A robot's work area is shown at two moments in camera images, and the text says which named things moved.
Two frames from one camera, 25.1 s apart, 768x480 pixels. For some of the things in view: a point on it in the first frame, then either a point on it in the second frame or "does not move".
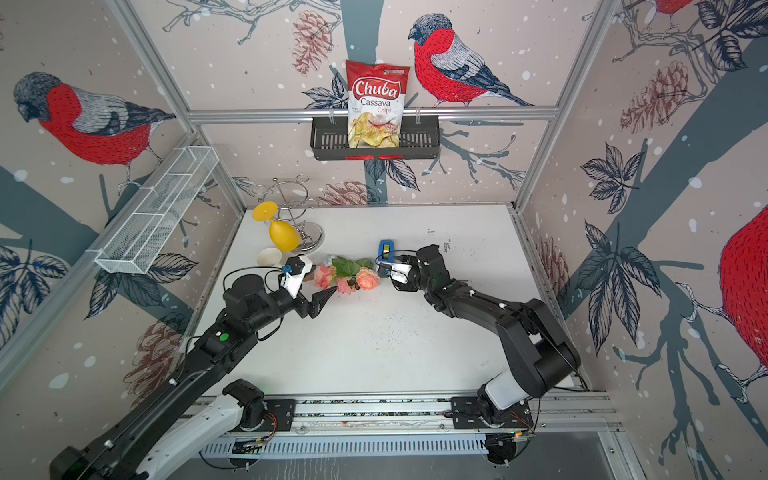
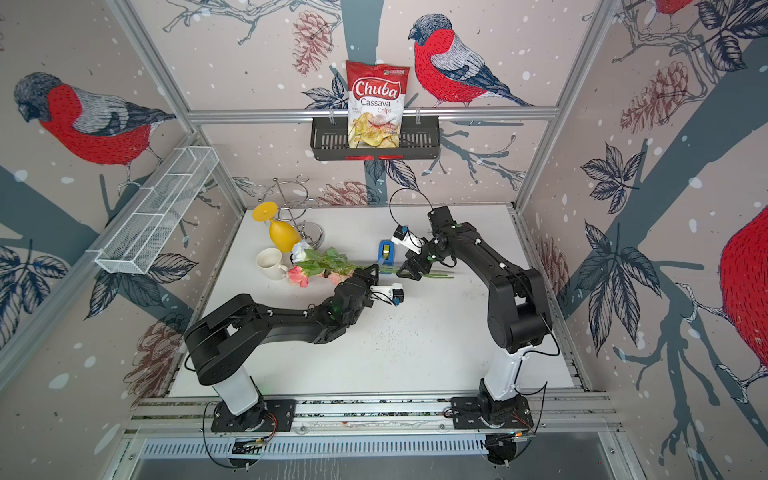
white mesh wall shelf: x=134 y=241 does not move
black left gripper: x=318 y=300 -> x=365 y=277
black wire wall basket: x=420 y=139 does not move
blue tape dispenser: x=386 y=251 does not move
